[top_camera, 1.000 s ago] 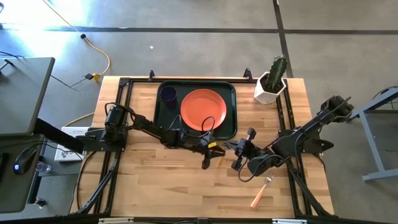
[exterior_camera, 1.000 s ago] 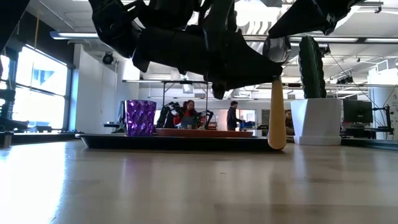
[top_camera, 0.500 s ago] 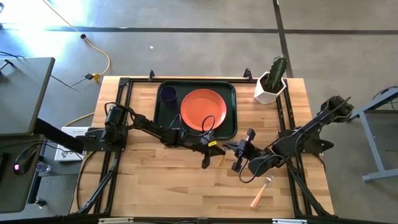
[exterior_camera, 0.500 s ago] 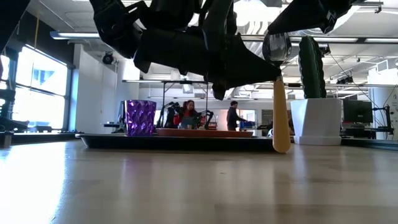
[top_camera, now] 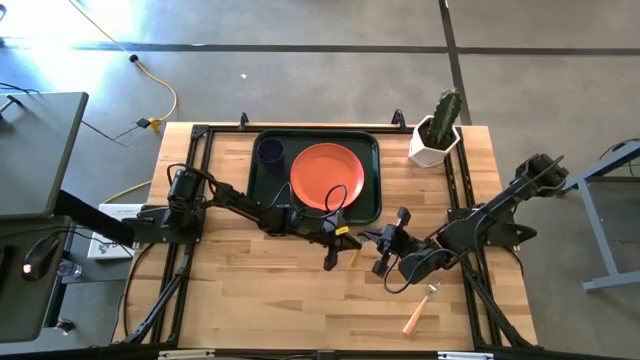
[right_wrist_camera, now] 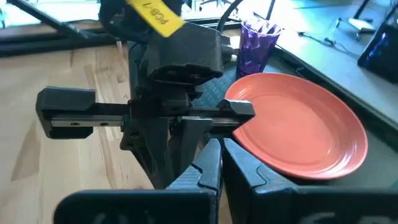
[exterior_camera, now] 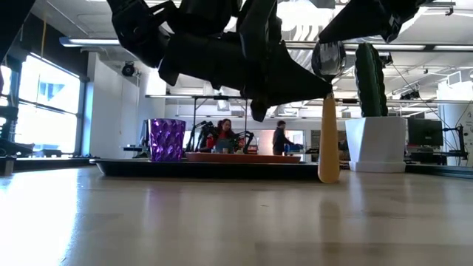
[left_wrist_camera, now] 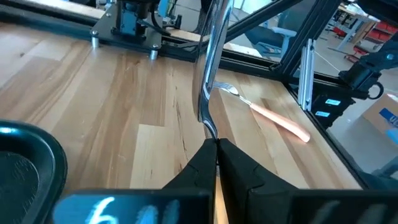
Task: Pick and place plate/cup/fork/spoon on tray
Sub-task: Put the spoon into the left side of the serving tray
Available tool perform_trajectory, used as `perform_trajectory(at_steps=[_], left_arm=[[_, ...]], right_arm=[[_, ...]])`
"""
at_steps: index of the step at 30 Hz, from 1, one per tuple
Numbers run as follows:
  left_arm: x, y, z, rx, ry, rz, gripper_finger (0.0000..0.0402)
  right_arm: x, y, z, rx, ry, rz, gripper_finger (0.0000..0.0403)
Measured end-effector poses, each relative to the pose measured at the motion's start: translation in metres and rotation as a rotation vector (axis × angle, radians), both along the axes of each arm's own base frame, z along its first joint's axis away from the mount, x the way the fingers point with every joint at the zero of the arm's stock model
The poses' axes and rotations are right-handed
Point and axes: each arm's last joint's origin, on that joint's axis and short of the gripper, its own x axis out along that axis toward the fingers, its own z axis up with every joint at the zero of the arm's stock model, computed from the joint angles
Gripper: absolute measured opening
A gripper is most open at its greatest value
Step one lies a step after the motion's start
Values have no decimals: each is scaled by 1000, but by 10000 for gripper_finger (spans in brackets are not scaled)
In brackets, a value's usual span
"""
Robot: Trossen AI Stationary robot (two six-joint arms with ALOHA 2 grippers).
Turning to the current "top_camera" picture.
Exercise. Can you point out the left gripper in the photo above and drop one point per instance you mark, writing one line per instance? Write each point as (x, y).
(322, 227)

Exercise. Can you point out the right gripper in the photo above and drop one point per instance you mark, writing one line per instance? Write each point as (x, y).
(395, 240)

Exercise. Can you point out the orange round plate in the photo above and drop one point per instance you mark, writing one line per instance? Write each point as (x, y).
(320, 170)

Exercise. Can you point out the dark purple cup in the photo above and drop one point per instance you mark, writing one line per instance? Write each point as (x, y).
(271, 152)

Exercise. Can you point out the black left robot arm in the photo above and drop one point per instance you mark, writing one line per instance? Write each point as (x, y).
(240, 202)

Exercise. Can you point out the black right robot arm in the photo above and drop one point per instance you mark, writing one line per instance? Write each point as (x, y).
(490, 210)

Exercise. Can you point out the dark green tray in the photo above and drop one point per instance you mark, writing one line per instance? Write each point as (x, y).
(260, 195)

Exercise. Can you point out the white hexagonal plant pot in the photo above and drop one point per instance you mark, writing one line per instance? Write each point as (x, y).
(425, 155)

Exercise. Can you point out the black clamp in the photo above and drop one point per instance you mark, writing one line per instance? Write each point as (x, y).
(398, 120)
(244, 121)

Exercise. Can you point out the green cactus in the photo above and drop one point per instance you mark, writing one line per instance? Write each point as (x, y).
(444, 115)

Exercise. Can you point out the grey metal table stand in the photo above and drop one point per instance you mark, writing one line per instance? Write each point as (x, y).
(607, 225)

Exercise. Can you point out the black power adapter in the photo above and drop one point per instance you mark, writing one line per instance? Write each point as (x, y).
(143, 122)

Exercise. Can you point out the white box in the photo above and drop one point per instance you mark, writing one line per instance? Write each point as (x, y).
(107, 247)

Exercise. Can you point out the black slanted bar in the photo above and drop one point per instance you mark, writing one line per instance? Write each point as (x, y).
(95, 218)

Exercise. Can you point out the clear water bottle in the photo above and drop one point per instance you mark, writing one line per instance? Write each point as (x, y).
(70, 269)

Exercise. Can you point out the black device with light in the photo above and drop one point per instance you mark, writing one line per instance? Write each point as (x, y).
(40, 255)

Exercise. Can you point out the dark grey desk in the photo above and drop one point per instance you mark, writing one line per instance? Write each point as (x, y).
(25, 300)

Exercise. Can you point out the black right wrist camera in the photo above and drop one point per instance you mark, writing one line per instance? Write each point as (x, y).
(417, 265)

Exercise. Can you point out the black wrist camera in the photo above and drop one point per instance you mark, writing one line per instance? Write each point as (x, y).
(417, 265)
(286, 220)

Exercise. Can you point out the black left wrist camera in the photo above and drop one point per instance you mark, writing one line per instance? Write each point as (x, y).
(286, 220)

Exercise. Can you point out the black aluminium table frame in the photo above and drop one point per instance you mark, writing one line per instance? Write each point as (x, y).
(480, 295)

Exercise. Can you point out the white metal bracket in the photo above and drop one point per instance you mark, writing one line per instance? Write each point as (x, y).
(465, 356)
(186, 355)

